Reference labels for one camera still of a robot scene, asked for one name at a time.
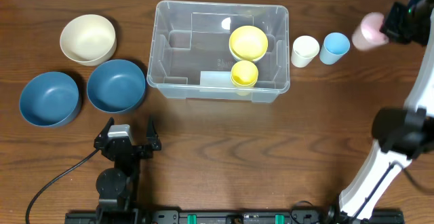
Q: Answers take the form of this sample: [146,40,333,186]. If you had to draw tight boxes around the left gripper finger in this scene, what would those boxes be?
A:
[94,117,115,149]
[146,117,161,151]

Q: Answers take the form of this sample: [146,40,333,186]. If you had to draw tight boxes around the pink cup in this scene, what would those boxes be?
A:
[352,12,389,51]

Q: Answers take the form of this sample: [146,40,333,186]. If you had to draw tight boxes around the yellow cup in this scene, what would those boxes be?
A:
[231,60,258,87]
[231,78,256,96]

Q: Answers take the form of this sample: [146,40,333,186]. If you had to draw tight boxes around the yellow small bowl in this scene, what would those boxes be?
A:
[229,26,269,59]

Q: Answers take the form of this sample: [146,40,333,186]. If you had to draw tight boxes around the cream small bowl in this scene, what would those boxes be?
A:
[229,49,265,63]

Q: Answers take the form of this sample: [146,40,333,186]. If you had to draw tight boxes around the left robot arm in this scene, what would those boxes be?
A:
[94,118,161,211]

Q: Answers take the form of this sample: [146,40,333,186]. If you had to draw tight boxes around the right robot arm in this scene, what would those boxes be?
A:
[320,0,433,223]

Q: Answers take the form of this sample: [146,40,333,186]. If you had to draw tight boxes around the blue bowl near container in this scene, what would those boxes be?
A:
[87,59,146,113]

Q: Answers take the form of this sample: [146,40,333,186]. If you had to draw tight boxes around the clear plastic storage container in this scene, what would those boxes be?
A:
[146,0,290,103]

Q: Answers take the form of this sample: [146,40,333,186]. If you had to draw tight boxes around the blue bowl far left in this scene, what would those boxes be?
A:
[19,71,82,128]

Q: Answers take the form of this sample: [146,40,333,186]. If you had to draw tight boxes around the light blue cup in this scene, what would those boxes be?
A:
[319,33,351,65]

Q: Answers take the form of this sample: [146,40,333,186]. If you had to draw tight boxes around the cream large bowl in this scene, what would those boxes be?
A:
[60,14,117,67]

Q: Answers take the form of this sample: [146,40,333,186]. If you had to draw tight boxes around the cream cup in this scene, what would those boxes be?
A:
[291,35,320,68]

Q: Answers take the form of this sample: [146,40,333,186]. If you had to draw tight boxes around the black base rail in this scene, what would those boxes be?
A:
[64,208,405,224]

